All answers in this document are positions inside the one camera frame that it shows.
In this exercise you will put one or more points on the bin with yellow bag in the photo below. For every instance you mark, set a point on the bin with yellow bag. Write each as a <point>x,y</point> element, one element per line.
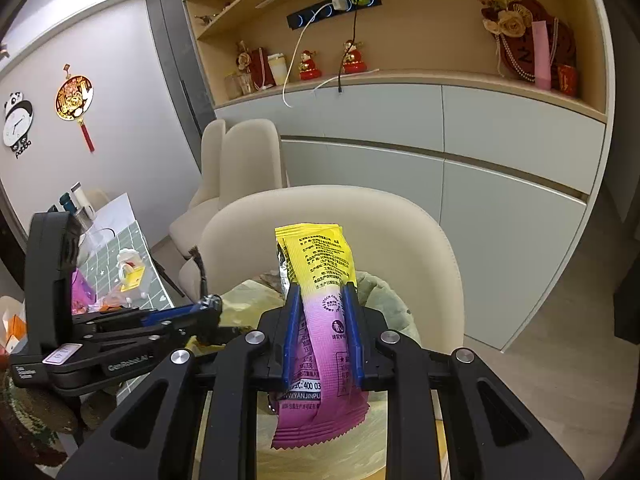
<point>240,307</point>

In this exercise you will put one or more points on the small toy figure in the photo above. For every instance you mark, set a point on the small toy figure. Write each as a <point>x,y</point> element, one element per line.
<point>205,19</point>

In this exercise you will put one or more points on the gold artificial flower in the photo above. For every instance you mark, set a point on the gold artificial flower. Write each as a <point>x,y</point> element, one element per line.
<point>243,57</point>

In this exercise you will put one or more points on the beige upholstered chair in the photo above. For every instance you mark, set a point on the beige upholstered chair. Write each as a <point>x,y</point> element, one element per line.
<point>250,160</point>
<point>300,210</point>
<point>212,155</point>

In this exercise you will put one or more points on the red gold hanging ornament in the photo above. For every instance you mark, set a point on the red gold hanging ornament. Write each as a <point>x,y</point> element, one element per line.
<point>72,97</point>

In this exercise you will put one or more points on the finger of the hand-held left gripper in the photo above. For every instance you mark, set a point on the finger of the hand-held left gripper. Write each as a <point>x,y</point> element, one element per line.
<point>150,342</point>
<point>175,312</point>

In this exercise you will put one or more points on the red flower bouquet decoration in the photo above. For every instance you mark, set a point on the red flower bouquet decoration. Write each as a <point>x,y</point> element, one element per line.
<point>520,25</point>

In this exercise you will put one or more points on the white bottle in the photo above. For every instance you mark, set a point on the white bottle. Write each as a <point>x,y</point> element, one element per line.
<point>77,194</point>

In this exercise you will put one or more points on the cream lidded cup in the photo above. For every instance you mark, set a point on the cream lidded cup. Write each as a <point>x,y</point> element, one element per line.
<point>279,70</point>

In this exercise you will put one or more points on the pink plastic box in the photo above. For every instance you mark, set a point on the pink plastic box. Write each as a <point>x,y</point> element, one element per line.
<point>80,287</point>

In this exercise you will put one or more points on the white charger plug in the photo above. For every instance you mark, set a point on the white charger plug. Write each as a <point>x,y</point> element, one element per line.
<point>340,5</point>

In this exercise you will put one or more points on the dark grey door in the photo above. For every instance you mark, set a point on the dark grey door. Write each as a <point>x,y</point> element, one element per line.
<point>175,50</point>

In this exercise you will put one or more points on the yellow pink snack packet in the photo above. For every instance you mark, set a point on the yellow pink snack packet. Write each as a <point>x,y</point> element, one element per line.
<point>320,270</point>

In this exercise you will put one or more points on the panda wall clock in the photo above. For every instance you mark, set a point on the panda wall clock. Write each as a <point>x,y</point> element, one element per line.
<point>17,125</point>

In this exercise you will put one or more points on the pink card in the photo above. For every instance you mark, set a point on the pink card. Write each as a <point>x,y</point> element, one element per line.
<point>542,60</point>

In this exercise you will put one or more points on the white yellow toy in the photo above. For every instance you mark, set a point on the white yellow toy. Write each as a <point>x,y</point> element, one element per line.
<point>131,275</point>

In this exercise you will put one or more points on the glass jar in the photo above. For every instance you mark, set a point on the glass jar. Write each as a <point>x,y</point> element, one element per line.
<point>245,85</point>
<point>231,87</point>

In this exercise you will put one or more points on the wooden wall cabinet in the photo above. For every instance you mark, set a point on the wooden wall cabinet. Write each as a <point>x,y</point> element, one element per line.
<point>500,160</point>

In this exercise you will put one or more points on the orange white box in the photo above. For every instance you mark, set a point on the orange white box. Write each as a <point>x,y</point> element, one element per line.
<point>12,327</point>

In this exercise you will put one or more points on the dark red gift bag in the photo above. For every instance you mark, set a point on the dark red gift bag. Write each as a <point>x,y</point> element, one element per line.
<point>262,67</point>

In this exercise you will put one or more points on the red figurine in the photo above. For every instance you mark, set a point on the red figurine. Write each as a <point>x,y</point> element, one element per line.
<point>307,67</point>
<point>354,62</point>

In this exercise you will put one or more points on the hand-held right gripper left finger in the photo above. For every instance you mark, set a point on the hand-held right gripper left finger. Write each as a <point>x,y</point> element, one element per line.
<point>292,340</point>

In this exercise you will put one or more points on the teal bottle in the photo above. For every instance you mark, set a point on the teal bottle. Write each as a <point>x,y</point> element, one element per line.
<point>66,204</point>

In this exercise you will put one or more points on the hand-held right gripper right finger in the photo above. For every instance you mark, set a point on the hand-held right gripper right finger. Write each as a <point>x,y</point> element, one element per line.
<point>352,340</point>

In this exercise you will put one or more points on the green checkered tablecloth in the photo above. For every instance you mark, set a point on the green checkered tablecloth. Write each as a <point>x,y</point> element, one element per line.
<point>107,257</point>

